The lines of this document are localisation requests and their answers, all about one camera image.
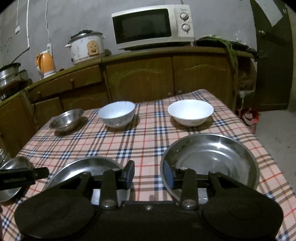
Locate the orange electric kettle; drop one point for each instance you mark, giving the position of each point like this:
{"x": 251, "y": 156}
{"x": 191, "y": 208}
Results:
{"x": 45, "y": 63}

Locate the deep steel bowl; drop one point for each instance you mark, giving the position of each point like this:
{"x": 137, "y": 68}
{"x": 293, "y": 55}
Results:
{"x": 67, "y": 121}

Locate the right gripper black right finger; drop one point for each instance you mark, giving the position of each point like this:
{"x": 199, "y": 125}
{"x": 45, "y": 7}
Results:
{"x": 185, "y": 180}

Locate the large steel plate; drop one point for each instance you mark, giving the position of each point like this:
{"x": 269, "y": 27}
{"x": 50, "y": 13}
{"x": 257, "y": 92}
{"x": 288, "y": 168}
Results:
{"x": 205, "y": 152}
{"x": 96, "y": 165}

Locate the small steel dish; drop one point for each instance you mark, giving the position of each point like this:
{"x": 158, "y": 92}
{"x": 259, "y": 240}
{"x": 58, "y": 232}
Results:
{"x": 15, "y": 163}

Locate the red object on floor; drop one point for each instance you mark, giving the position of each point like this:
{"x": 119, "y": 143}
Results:
{"x": 248, "y": 115}

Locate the white wall socket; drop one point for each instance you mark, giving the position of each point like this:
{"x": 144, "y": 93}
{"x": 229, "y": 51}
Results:
{"x": 17, "y": 30}

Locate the white microwave oven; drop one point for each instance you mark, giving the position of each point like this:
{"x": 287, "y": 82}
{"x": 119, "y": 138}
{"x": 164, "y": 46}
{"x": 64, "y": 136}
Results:
{"x": 153, "y": 25}

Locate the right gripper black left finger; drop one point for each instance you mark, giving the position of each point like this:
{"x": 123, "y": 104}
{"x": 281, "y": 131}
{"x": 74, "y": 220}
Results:
{"x": 114, "y": 180}

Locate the brown wooden cabinet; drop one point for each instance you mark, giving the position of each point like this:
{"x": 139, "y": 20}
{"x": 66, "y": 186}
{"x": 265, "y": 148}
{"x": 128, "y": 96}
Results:
{"x": 138, "y": 76}

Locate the white shallow bowl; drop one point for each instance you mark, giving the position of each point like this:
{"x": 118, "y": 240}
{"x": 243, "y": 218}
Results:
{"x": 190, "y": 112}

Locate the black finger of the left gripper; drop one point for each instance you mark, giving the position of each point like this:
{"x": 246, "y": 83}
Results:
{"x": 17, "y": 178}

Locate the dark door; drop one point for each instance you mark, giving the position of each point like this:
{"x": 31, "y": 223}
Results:
{"x": 274, "y": 55}

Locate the white rice cooker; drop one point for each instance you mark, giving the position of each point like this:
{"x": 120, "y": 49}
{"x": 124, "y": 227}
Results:
{"x": 86, "y": 45}

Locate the steel steamer pot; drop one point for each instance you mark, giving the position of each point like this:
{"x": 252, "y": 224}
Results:
{"x": 12, "y": 76}

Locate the white bowl bluish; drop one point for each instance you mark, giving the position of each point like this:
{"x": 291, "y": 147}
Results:
{"x": 117, "y": 114}

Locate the plaid tablecloth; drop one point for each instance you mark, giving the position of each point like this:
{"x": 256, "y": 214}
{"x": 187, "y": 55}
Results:
{"x": 145, "y": 140}

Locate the green cloth on cabinet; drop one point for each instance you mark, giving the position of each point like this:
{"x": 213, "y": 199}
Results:
{"x": 229, "y": 48}

